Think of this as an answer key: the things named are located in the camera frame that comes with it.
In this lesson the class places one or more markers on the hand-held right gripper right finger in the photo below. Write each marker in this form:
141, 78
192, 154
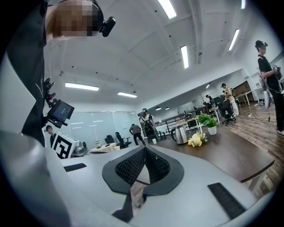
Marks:
158, 166

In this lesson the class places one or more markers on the long ceiling light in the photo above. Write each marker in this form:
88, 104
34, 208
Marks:
127, 95
234, 39
82, 86
184, 57
167, 7

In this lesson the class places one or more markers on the person's black shirt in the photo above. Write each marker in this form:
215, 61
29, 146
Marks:
28, 66

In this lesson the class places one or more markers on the black office chair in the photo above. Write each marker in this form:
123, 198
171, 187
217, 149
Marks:
227, 110
121, 140
109, 139

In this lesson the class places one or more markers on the black metal railing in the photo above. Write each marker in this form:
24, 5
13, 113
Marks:
175, 118

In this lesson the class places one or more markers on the white desk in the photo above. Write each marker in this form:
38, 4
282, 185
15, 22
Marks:
244, 94

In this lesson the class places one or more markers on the green plant in white pot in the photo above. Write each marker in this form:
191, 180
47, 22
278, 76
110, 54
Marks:
208, 123

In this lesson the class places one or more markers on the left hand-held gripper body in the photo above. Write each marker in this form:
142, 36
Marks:
63, 146

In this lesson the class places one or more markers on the yellow and white flowers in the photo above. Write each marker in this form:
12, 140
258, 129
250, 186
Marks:
196, 139

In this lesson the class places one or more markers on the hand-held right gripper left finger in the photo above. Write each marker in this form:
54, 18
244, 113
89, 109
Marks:
128, 168

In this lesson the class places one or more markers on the small pale cup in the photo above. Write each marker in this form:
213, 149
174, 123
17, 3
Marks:
154, 141

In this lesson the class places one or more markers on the stainless steel kettle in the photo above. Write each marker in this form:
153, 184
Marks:
180, 135

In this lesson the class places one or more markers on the light wooden table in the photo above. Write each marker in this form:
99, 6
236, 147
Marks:
104, 148

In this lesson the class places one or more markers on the person's head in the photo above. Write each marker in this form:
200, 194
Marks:
71, 17

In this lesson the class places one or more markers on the black head camera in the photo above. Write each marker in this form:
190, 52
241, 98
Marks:
107, 26

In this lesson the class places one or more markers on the chest-mounted screen on black arm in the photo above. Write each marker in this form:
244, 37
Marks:
60, 112

